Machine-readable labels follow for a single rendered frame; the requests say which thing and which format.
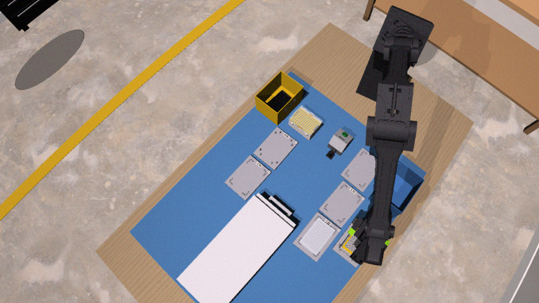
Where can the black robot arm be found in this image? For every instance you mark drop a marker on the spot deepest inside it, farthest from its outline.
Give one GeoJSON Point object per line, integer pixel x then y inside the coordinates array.
{"type": "Point", "coordinates": [394, 92]}

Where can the blue bench mat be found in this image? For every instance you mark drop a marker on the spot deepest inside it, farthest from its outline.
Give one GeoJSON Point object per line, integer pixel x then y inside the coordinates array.
{"type": "Point", "coordinates": [184, 222]}

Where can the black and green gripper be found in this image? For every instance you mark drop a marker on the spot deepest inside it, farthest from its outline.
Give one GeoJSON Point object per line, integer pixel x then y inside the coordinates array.
{"type": "Point", "coordinates": [358, 227]}

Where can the blue bin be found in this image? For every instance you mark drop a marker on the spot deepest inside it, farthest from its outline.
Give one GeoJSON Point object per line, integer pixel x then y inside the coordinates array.
{"type": "Point", "coordinates": [407, 183]}

